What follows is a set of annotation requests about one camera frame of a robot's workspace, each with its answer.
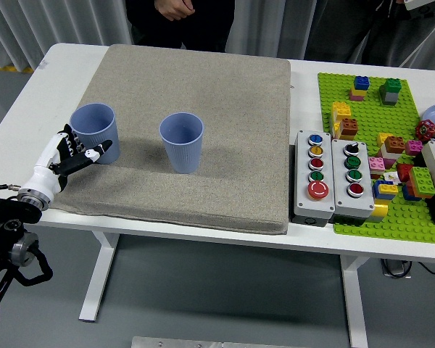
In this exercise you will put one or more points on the yellow black floor tape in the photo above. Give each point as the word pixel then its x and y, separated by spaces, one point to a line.
pixel 7 68

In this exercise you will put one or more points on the red valve wheel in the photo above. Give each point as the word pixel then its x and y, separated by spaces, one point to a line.
pixel 425 129

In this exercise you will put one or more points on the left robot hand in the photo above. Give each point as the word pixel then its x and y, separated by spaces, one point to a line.
pixel 45 177

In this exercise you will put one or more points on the person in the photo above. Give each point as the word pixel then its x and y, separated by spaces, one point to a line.
pixel 348 32
pixel 210 29

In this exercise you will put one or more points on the dark green toy brick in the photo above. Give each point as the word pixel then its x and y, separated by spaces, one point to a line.
pixel 390 86

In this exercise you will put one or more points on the yellow round toy brick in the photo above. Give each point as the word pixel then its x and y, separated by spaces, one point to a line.
pixel 378 209

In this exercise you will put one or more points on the green brick baseplate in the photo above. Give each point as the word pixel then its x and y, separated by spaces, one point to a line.
pixel 369 108

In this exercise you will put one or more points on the grey-brown mat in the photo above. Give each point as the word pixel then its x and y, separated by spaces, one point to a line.
pixel 203 145

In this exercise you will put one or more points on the ribbed blue cup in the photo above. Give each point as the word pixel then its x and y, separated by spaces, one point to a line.
pixel 183 156
pixel 94 119

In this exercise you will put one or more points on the brown toy brick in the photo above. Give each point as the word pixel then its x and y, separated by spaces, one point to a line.
pixel 348 127
pixel 395 144

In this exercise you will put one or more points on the red toy brick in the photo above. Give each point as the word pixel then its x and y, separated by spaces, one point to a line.
pixel 405 172

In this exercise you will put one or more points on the control box, large red button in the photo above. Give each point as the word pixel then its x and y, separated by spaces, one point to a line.
pixel 302 203

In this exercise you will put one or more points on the grey toy brick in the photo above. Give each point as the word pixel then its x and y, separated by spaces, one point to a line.
pixel 389 98

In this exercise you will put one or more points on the white toy brick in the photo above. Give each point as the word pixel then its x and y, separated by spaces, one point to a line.
pixel 389 152

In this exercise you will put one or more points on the white table leg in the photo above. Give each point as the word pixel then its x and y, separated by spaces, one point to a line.
pixel 355 308
pixel 98 275

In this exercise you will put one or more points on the orange toy brick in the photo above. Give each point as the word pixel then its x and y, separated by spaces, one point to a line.
pixel 412 188

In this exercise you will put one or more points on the magenta toy brick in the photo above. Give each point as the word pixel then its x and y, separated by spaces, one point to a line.
pixel 413 148

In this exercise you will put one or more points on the light green toy brick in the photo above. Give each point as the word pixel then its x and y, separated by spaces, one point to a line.
pixel 422 181

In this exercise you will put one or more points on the white curtain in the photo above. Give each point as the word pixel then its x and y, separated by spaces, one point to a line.
pixel 29 21

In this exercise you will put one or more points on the control box with selector switch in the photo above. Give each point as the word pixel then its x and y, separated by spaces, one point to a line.
pixel 342 203

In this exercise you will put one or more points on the metal plate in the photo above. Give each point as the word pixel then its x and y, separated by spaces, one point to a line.
pixel 174 342

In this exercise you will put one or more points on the blue toy brick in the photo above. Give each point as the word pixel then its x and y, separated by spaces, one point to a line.
pixel 407 195
pixel 360 84
pixel 376 188

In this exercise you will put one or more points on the person's right hand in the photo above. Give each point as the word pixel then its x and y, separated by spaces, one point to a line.
pixel 174 9

